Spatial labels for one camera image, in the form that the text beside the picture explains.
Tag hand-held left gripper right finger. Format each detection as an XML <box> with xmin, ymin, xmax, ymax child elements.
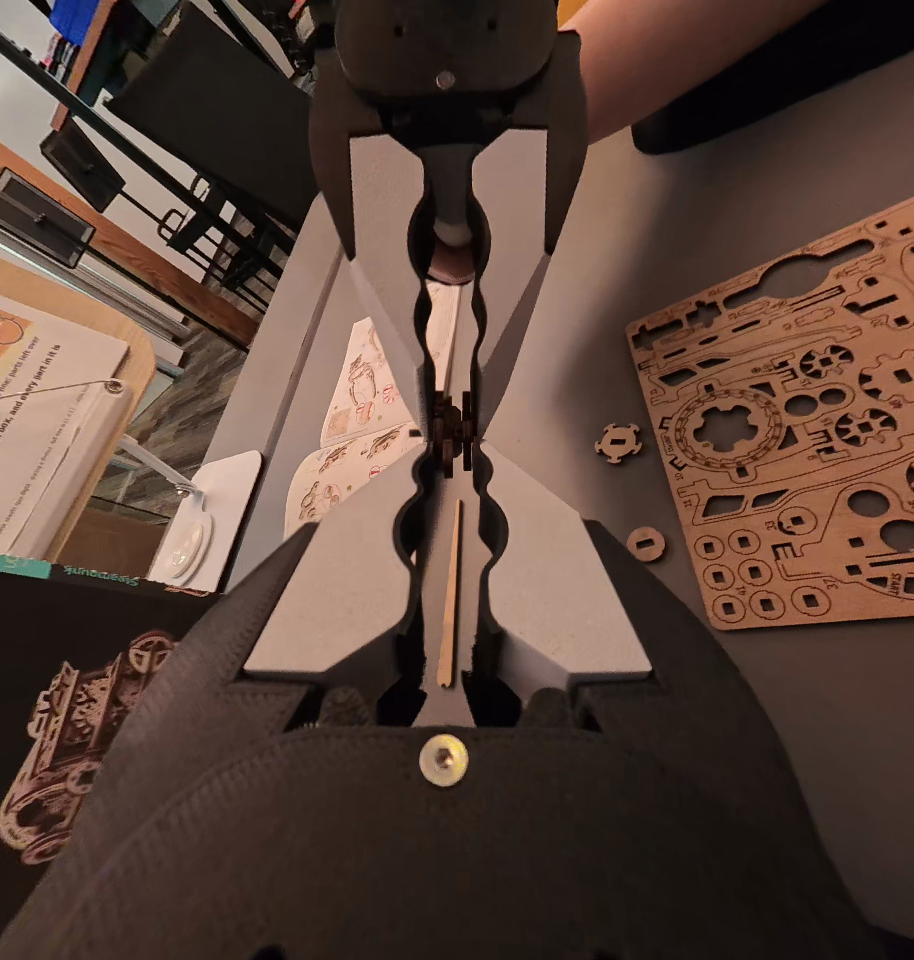
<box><xmin>466</xmin><ymin>439</ymin><xmax>653</xmax><ymax>726</ymax></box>

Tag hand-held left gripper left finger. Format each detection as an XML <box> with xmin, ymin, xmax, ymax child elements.
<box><xmin>243</xmin><ymin>448</ymin><xmax>433</xmax><ymax>726</ymax></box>

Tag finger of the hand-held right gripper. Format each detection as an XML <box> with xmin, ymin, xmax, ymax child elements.
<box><xmin>466</xmin><ymin>122</ymin><xmax>555</xmax><ymax>441</ymax></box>
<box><xmin>348</xmin><ymin>132</ymin><xmax>438</xmax><ymax>434</ymax></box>

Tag wooden gear assembly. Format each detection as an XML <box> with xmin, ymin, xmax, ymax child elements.
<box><xmin>427</xmin><ymin>390</ymin><xmax>476</xmax><ymax>479</ymax></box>

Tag person's right forearm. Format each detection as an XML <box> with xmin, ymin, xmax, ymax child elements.
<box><xmin>562</xmin><ymin>0</ymin><xmax>900</xmax><ymax>147</ymax></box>

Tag model instruction booklet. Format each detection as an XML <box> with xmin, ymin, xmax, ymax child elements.
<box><xmin>284</xmin><ymin>281</ymin><xmax>465</xmax><ymax>545</ymax></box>

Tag black model kit box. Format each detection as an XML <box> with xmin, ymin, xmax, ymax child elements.
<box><xmin>0</xmin><ymin>549</ymin><xmax>229</xmax><ymax>960</ymax></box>

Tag laser-cut wooden parts sheet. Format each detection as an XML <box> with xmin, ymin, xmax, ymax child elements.
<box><xmin>625</xmin><ymin>187</ymin><xmax>914</xmax><ymax>631</ymax></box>

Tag thin wooden stick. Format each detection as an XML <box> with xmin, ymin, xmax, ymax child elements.
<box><xmin>436</xmin><ymin>498</ymin><xmax>464</xmax><ymax>687</ymax></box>

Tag white stand base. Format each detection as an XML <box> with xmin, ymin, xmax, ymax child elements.
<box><xmin>119</xmin><ymin>435</ymin><xmax>264</xmax><ymax>595</ymax></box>

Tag small notched wooden gear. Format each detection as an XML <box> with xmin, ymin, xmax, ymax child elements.
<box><xmin>595</xmin><ymin>422</ymin><xmax>644</xmax><ymax>464</ymax></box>

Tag black chair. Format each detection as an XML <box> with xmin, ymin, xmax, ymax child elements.
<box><xmin>104</xmin><ymin>3</ymin><xmax>315</xmax><ymax>303</ymax></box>

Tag wooden ledge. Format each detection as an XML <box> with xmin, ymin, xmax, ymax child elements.
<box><xmin>0</xmin><ymin>123</ymin><xmax>260</xmax><ymax>354</ymax></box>

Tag black framed box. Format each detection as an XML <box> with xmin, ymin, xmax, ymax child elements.
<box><xmin>40</xmin><ymin>118</ymin><xmax>126</xmax><ymax>213</ymax></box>
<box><xmin>0</xmin><ymin>166</ymin><xmax>98</xmax><ymax>270</ymax></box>

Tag instruction sheet on stand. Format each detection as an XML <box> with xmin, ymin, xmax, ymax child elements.
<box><xmin>0</xmin><ymin>247</ymin><xmax>158</xmax><ymax>561</ymax></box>

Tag blue bin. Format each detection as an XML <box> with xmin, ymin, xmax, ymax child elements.
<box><xmin>48</xmin><ymin>0</ymin><xmax>110</xmax><ymax>48</ymax></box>

